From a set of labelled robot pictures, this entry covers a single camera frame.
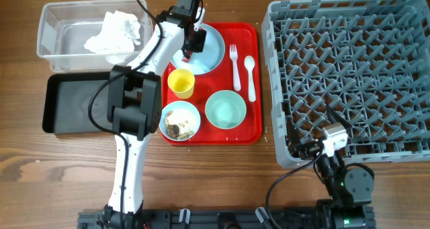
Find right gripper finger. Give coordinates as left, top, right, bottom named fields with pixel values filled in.
left=325, top=105, right=352, bottom=128
left=287, top=118, right=300, bottom=145

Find yellow plastic cup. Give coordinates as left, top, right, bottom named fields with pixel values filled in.
left=167, top=69, right=195, bottom=99

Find light blue bowl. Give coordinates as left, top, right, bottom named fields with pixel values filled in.
left=159, top=101, right=201, bottom=142

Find green bowl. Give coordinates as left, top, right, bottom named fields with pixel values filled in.
left=205, top=90, right=247, bottom=130

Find white napkin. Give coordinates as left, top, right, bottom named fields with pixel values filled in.
left=84, top=11, right=141, bottom=54

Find food scraps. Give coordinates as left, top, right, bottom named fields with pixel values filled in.
left=164, top=109, right=196, bottom=140

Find red snack wrapper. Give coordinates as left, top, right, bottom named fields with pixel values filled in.
left=182, top=51, right=191, bottom=62

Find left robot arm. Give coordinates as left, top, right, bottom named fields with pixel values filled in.
left=98, top=7, right=206, bottom=228

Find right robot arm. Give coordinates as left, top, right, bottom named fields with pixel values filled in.
left=287, top=106, right=376, bottom=228

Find grey dishwasher rack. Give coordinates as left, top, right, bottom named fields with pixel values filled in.
left=261, top=0, right=429, bottom=168

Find black waste tray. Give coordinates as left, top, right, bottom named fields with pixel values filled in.
left=42, top=72, right=110, bottom=134

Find light blue plate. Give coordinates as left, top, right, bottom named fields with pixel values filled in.
left=171, top=24, right=226, bottom=75

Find white plastic fork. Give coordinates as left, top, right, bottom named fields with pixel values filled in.
left=229, top=44, right=241, bottom=91

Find red serving tray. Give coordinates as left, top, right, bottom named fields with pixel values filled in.
left=163, top=22, right=263, bottom=146

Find white plastic spoon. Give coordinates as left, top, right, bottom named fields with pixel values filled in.
left=244, top=56, right=256, bottom=102

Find clear plastic bin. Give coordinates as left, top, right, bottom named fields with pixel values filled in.
left=37, top=0, right=153, bottom=73

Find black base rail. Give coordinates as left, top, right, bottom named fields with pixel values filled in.
left=77, top=207, right=376, bottom=228

